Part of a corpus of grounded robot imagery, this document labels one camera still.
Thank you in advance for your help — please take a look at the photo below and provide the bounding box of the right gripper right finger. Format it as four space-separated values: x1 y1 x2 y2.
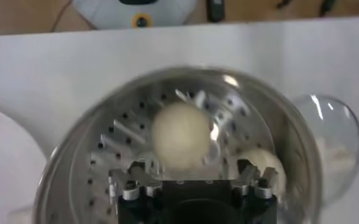
230 159 279 200

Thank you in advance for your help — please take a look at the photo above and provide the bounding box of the glass lid with white handle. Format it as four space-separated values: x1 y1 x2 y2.
291 94 359 205

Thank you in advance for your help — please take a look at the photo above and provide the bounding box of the white round plate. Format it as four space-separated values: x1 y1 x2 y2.
0 105 48 224

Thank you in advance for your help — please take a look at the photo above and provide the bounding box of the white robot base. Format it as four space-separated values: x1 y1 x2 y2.
72 0 198 30

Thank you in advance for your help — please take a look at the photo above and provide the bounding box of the stainless steel steamer pot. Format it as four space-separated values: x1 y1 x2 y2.
8 66 323 224

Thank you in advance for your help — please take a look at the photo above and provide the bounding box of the white steamed baozi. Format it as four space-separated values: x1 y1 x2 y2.
240 147 287 195
151 102 212 171

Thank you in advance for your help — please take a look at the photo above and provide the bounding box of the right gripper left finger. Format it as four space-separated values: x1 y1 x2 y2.
107 161 163 203

